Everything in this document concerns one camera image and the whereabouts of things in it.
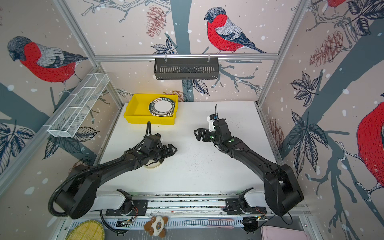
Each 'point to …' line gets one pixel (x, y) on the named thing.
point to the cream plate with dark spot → (153, 164)
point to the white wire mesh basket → (73, 113)
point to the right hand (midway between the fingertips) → (199, 133)
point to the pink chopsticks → (204, 222)
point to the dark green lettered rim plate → (162, 106)
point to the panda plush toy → (156, 226)
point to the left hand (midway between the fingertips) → (172, 151)
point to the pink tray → (270, 233)
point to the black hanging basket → (184, 68)
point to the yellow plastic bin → (137, 110)
